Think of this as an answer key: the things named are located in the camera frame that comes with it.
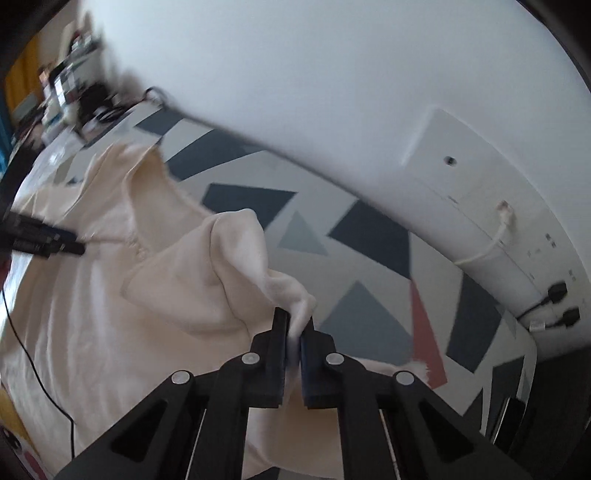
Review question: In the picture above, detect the cluster of cosmetic bottles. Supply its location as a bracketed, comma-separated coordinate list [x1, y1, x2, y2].
[39, 23, 125, 139]

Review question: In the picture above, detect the geometric printed tablecloth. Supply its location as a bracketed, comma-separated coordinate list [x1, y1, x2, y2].
[28, 104, 539, 439]

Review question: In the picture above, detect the black plug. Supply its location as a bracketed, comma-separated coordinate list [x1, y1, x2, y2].
[515, 281, 568, 320]
[547, 308, 581, 328]

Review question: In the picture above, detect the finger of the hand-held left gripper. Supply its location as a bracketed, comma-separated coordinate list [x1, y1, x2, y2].
[11, 237, 86, 258]
[0, 212, 75, 242]

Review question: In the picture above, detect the yellow curtain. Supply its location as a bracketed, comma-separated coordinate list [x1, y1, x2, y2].
[4, 37, 44, 116]

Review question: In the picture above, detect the colourful printed mat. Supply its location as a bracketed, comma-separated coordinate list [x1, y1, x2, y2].
[0, 381, 54, 480]

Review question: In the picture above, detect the cream fur-trimmed garment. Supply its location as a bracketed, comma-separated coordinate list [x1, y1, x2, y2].
[0, 143, 435, 478]

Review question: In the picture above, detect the thin black cable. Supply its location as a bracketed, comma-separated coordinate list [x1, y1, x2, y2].
[0, 272, 77, 460]

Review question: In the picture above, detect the white cable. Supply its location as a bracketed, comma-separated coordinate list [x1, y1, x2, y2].
[454, 200, 514, 266]

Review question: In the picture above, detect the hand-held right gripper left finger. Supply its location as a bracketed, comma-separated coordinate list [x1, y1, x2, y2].
[55, 308, 290, 480]

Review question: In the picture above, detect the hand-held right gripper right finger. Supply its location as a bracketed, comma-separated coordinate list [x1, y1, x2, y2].
[299, 316, 534, 480]

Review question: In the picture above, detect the white socket strip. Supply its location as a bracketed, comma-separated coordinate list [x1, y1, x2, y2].
[443, 175, 583, 305]

